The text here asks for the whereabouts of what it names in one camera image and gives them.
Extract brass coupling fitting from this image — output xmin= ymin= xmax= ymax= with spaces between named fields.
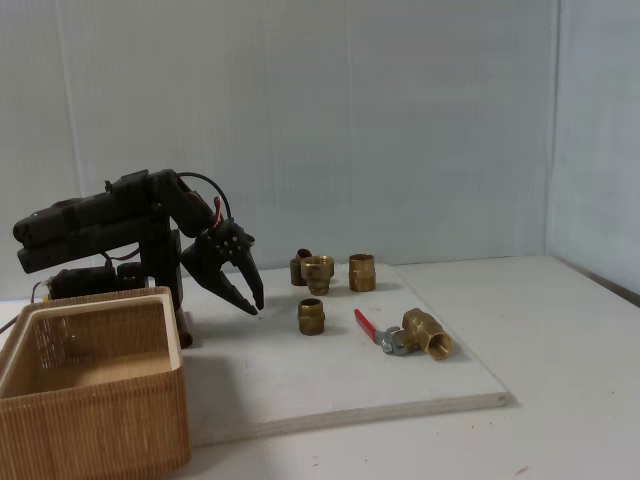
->
xmin=348 ymin=253 xmax=377 ymax=293

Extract white plywood board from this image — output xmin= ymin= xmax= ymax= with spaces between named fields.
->
xmin=172 ymin=262 xmax=516 ymax=448

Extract slatted wooden box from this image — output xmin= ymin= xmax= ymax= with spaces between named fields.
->
xmin=0 ymin=285 xmax=192 ymax=480

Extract brass threaded nipple fitting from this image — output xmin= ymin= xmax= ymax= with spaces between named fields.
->
xmin=298 ymin=298 xmax=327 ymax=337

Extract brass reducer fitting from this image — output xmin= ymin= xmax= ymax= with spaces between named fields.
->
xmin=300 ymin=255 xmax=335 ymax=296

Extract brown copper pipe piece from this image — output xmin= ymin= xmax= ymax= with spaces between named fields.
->
xmin=175 ymin=309 xmax=195 ymax=350

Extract brass ball valve red handle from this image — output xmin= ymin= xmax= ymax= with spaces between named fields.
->
xmin=353 ymin=307 xmax=453 ymax=362

